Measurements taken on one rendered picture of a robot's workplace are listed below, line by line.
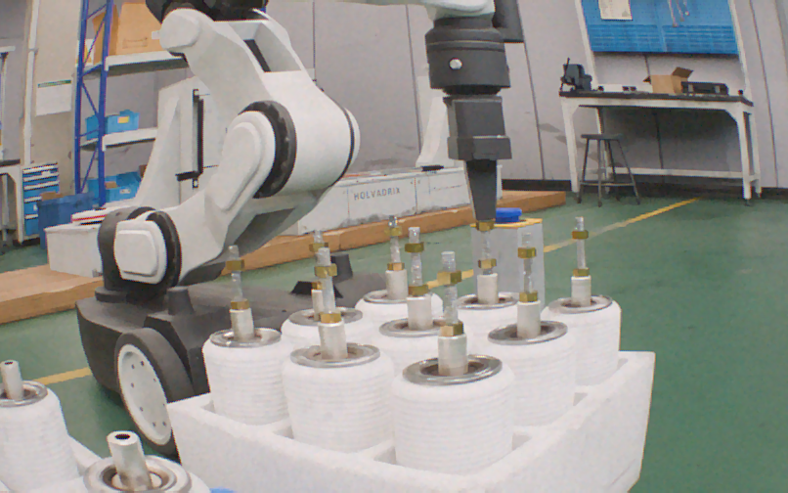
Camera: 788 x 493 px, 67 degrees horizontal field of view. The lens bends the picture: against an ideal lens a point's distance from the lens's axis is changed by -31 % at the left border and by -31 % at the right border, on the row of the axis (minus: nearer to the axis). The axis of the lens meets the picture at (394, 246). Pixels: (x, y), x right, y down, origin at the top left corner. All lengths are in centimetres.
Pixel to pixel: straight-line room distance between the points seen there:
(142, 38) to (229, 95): 490
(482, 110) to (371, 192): 290
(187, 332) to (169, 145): 209
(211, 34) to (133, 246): 43
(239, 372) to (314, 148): 46
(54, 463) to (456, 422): 35
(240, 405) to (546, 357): 28
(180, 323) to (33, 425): 58
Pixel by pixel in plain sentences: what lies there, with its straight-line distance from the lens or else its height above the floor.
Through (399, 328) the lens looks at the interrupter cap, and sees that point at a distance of 79.
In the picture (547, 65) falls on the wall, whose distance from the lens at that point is 635.
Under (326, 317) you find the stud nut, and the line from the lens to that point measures 68.
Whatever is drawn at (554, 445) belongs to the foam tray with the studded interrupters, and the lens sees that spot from 64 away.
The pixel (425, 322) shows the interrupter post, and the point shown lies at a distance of 78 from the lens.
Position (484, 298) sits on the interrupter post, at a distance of 87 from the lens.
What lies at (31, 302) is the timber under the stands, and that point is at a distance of 254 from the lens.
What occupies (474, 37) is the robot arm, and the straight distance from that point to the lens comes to 83.
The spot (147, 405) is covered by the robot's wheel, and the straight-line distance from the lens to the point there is 116.
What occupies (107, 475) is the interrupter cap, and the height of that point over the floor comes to 25.
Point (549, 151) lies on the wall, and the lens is 637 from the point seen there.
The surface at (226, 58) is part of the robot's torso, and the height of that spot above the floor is 59.
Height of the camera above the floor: 42
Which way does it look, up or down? 7 degrees down
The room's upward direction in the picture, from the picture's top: 4 degrees counter-clockwise
